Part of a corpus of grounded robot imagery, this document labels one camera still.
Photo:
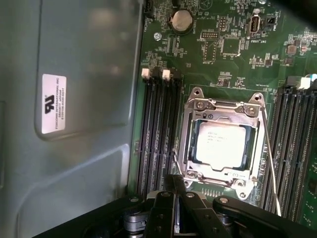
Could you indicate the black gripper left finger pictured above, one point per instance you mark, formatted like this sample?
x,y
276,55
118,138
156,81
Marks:
x,y
162,215

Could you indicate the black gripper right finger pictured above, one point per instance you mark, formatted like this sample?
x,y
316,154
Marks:
x,y
203,220

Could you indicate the silver square CPU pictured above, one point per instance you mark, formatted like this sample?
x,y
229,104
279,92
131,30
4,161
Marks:
x,y
220,143

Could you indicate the metal socket cover frame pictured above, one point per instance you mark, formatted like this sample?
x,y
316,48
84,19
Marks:
x,y
218,116

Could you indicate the CPU socket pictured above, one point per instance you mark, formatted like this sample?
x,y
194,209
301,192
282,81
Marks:
x,y
247,193

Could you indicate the black RAM slot white clip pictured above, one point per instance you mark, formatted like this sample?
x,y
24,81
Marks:
x,y
144,129
161,129

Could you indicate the white label sticker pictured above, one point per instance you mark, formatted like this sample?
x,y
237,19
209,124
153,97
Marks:
x,y
54,104

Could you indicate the green motherboard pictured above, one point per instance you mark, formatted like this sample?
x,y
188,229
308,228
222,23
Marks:
x,y
198,62

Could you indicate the silver board screw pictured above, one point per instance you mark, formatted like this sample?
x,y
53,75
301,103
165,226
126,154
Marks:
x,y
157,36

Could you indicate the dark grey PC case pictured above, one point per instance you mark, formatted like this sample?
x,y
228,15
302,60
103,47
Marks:
x,y
86,49

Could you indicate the silver coin battery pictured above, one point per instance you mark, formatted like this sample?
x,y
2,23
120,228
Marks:
x,y
180,21

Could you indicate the silver internal USB port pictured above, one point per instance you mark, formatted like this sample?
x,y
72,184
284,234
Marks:
x,y
253,27

